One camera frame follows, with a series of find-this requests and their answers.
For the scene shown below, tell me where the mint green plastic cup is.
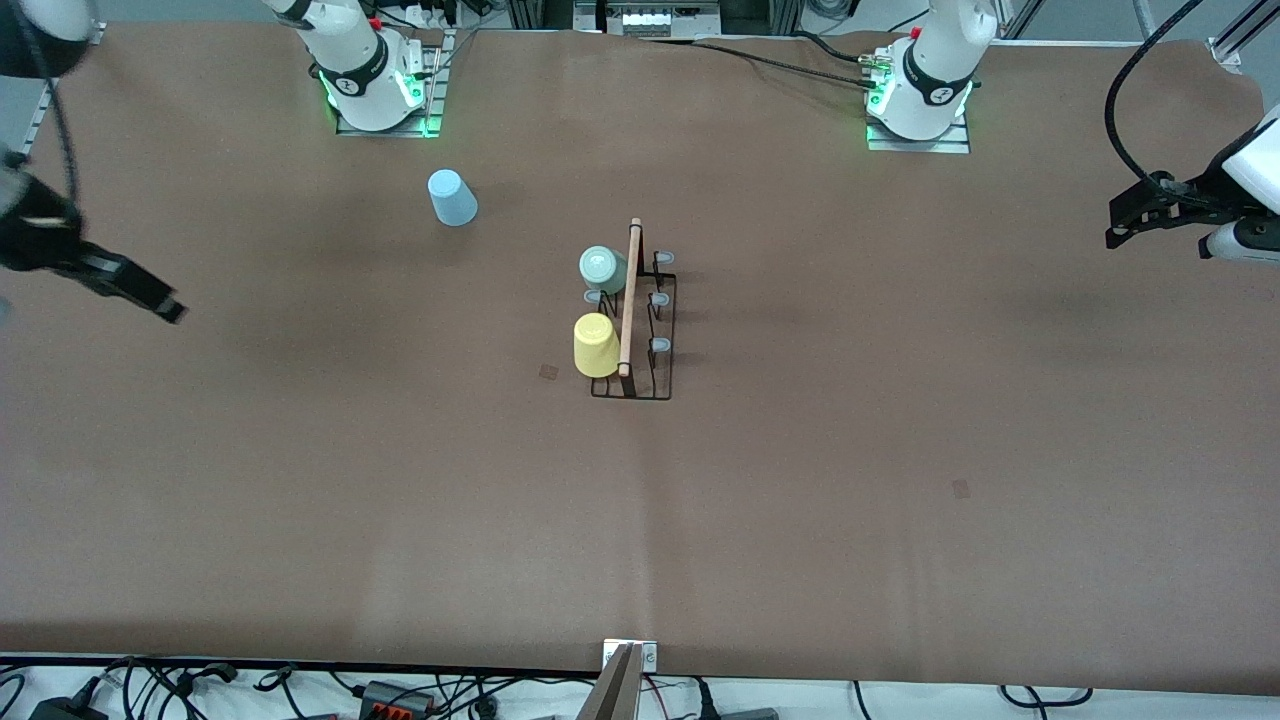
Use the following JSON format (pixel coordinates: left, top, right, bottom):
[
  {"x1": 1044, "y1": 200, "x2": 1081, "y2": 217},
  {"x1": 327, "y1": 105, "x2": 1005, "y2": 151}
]
[{"x1": 579, "y1": 245, "x2": 629, "y2": 297}]

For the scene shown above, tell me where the yellow plastic cup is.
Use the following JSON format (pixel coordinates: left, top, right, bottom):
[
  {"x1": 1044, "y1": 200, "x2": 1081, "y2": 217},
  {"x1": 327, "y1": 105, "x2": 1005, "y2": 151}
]
[{"x1": 572, "y1": 312, "x2": 623, "y2": 380}]

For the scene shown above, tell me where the black wire cup holder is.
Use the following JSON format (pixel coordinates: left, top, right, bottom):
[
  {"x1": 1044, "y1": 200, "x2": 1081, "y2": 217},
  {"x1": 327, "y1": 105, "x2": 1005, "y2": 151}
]
[{"x1": 583, "y1": 217, "x2": 679, "y2": 402}]

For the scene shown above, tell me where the light blue plastic cup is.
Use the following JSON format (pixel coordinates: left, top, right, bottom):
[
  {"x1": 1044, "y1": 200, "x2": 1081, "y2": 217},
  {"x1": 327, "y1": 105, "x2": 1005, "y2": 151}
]
[{"x1": 427, "y1": 169, "x2": 479, "y2": 228}]

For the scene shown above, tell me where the brown table mat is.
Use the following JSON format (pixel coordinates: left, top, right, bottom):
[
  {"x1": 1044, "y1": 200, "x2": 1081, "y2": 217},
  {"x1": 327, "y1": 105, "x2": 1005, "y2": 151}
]
[{"x1": 0, "y1": 22, "x2": 1280, "y2": 696}]

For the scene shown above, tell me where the black power adapter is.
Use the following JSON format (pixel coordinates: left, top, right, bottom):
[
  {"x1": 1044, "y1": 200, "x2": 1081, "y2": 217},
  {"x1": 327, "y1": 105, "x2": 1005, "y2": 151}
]
[{"x1": 28, "y1": 693, "x2": 109, "y2": 720}]

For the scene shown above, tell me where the black orange connector block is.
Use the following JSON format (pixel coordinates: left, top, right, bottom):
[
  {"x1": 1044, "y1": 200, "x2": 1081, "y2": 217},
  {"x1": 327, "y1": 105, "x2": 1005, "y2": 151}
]
[{"x1": 358, "y1": 680, "x2": 438, "y2": 717}]

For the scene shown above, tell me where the grey control box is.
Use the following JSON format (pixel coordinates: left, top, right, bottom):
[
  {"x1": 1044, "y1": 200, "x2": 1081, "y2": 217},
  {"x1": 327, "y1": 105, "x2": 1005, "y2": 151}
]
[{"x1": 573, "y1": 0, "x2": 723, "y2": 37}]

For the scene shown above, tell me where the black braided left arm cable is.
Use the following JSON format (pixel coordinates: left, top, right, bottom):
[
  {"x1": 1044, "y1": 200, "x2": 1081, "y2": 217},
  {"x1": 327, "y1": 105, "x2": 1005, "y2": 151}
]
[{"x1": 1104, "y1": 0, "x2": 1206, "y2": 191}]

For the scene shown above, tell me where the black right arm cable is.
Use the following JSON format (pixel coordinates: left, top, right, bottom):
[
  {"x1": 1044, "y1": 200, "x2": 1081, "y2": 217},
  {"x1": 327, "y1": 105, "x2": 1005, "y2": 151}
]
[{"x1": 28, "y1": 20, "x2": 86, "y2": 216}]

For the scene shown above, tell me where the aluminium table side rail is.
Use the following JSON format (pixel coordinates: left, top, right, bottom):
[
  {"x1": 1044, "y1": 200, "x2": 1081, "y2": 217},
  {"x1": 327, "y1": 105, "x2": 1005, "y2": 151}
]
[{"x1": 18, "y1": 78, "x2": 53, "y2": 161}]

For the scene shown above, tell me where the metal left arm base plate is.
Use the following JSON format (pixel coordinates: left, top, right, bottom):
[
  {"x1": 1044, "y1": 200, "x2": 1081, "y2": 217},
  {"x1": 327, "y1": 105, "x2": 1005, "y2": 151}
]
[{"x1": 865, "y1": 100, "x2": 973, "y2": 155}]

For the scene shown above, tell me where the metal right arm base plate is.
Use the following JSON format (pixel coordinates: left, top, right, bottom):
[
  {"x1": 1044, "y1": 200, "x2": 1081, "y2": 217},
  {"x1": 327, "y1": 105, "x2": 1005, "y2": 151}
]
[{"x1": 335, "y1": 28, "x2": 456, "y2": 138}]

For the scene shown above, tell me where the black cable on mat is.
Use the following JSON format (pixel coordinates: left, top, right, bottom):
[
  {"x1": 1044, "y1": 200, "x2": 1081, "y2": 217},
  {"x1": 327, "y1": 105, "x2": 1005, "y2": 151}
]
[{"x1": 640, "y1": 30, "x2": 876, "y2": 91}]

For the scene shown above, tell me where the black tangled cable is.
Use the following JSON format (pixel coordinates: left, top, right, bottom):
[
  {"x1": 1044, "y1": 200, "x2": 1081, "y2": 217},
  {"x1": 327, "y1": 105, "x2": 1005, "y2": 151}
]
[{"x1": 95, "y1": 655, "x2": 241, "y2": 720}]

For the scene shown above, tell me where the black looped cable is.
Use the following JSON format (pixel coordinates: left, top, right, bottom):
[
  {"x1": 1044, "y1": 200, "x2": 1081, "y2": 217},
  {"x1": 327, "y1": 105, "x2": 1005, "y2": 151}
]
[{"x1": 1000, "y1": 684, "x2": 1093, "y2": 707}]

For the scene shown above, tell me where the grey camera mount pole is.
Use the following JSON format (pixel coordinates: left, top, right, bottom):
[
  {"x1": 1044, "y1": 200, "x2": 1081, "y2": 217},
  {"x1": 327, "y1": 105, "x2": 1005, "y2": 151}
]
[{"x1": 575, "y1": 643, "x2": 646, "y2": 720}]

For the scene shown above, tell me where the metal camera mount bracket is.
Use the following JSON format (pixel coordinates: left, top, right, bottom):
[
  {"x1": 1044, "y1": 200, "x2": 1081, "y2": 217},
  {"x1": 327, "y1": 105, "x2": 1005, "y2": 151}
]
[{"x1": 602, "y1": 639, "x2": 660, "y2": 673}]

